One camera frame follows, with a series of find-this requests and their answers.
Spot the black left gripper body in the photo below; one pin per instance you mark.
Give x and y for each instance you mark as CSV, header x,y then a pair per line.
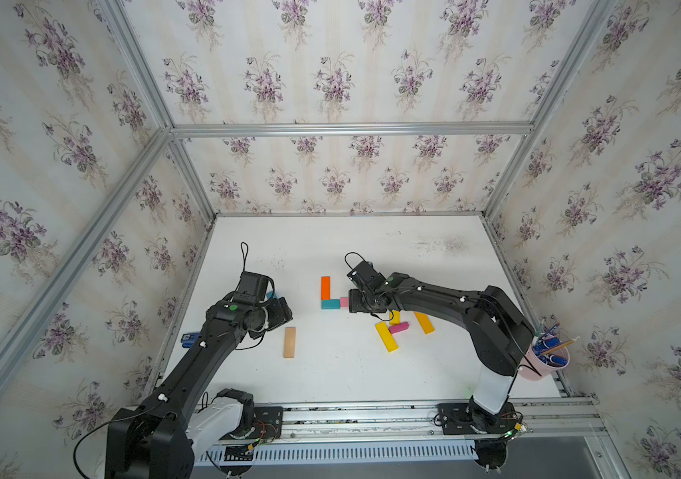
x,y
277,314

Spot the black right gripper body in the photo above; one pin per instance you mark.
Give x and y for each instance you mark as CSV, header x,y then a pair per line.
x,y
360,302

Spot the orange wooden block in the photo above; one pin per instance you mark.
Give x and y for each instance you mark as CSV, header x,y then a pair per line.
x,y
326,288

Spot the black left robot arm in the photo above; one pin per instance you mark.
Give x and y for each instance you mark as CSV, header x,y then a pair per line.
x,y
167,433

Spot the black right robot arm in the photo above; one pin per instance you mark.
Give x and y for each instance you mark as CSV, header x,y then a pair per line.
x,y
500,333

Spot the natural beige wooden block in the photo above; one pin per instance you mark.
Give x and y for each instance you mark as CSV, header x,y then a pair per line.
x,y
290,343

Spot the yellow short wooden block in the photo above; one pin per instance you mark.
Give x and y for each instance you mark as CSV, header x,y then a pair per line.
x,y
395,319

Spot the magenta wooden block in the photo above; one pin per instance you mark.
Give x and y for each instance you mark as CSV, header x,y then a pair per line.
x,y
398,328

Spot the yellow long wooden block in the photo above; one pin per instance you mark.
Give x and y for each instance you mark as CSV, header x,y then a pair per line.
x,y
386,337

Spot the amber long wooden block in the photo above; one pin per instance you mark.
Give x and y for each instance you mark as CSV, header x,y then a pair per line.
x,y
425,323

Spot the blue black small device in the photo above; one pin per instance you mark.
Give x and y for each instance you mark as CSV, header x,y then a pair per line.
x,y
189,339

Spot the pink pen cup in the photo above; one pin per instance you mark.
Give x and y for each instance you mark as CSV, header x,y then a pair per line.
x,y
543,358

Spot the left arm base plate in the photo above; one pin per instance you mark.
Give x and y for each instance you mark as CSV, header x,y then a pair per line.
x,y
266,424

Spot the aluminium mounting rail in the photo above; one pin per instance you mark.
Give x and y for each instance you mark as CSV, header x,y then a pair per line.
x,y
410,421

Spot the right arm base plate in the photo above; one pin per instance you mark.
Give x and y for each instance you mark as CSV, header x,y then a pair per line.
x,y
463,418

